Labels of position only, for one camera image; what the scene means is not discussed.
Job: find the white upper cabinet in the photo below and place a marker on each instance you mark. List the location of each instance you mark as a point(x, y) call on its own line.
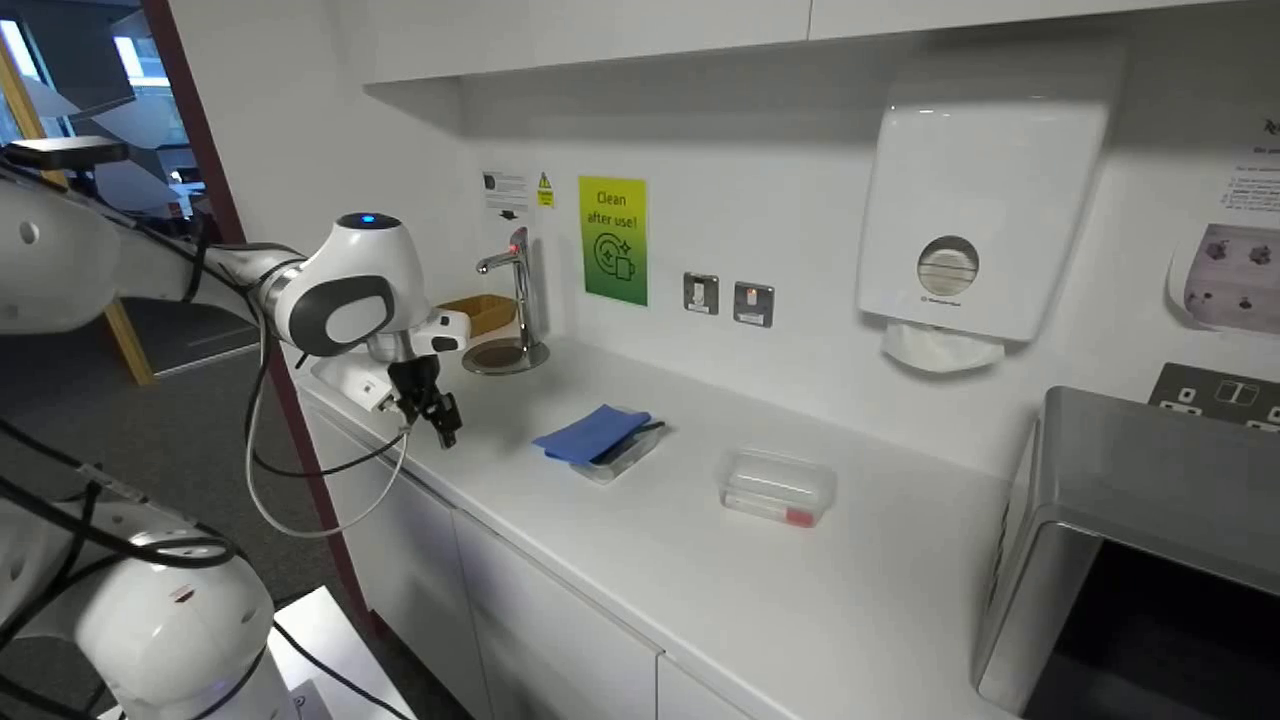
point(515, 66)

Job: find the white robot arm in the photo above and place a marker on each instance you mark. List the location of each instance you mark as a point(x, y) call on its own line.
point(359, 297)

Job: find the yellow sponge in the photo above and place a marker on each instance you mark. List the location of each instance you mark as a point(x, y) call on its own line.
point(484, 314)

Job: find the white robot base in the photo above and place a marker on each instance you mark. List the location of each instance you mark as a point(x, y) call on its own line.
point(171, 617)

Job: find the green yellow wall sign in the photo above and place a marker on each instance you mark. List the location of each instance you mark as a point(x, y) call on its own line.
point(613, 236)

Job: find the chrome tap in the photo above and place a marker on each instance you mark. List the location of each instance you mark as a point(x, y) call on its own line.
point(516, 262)

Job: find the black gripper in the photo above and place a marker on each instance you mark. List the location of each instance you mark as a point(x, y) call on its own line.
point(422, 397)

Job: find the blue towel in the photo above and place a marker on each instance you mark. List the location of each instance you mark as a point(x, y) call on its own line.
point(593, 433)

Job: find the clear container with red label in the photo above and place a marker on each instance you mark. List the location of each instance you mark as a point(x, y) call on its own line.
point(777, 491)

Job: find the white wall poster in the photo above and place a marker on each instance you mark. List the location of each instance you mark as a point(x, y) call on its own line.
point(1227, 270)

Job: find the white paper towel dispenser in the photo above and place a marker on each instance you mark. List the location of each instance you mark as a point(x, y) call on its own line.
point(968, 223)

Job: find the stainless steel appliance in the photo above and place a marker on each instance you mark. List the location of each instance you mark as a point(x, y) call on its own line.
point(1138, 569)

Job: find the left wall socket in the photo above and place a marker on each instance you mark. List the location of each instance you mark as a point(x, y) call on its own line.
point(702, 295)

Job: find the wall socket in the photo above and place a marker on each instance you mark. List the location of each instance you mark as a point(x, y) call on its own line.
point(754, 306)
point(702, 295)

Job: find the clear plastic tray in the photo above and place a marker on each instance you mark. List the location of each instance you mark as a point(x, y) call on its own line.
point(626, 453)

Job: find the small warning stickers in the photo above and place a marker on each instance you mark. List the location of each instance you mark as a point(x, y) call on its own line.
point(516, 197)

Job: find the right wall socket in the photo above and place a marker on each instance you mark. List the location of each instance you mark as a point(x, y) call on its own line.
point(754, 306)

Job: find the white lower cabinet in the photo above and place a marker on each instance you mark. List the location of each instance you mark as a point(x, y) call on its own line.
point(492, 624)

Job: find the white cabinet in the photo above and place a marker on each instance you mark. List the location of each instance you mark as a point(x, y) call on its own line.
point(492, 624)
point(515, 66)

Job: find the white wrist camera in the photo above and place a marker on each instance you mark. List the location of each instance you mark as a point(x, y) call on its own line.
point(441, 332)

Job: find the black control panel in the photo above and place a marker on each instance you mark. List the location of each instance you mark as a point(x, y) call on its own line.
point(1217, 397)

